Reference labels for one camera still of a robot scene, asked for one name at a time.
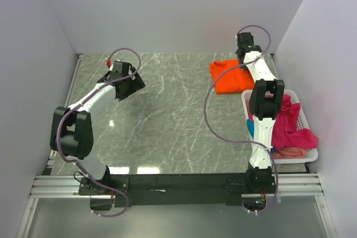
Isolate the salmon pink t shirt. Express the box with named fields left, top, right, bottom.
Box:
left=271, top=147, right=307, bottom=159

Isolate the orange t shirt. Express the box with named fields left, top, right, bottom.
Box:
left=209, top=59, right=254, bottom=94

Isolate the right aluminium rail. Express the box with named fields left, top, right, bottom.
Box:
left=241, top=173, right=325, bottom=197

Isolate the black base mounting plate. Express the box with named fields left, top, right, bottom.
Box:
left=78, top=172, right=278, bottom=208

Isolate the blue t shirt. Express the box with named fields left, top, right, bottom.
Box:
left=247, top=118, right=276, bottom=151

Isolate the aluminium rail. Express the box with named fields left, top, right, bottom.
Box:
left=29, top=175, right=110, bottom=199
left=241, top=173, right=325, bottom=197

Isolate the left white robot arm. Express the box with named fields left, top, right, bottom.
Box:
left=50, top=60, right=146, bottom=195

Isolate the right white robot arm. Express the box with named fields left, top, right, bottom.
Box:
left=236, top=32, right=284, bottom=193

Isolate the magenta t shirt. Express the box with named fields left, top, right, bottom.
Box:
left=245, top=94, right=319, bottom=151

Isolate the white plastic laundry basket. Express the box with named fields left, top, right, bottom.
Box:
left=242, top=90, right=319, bottom=169

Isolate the left aluminium rail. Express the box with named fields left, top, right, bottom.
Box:
left=29, top=175, right=110, bottom=199

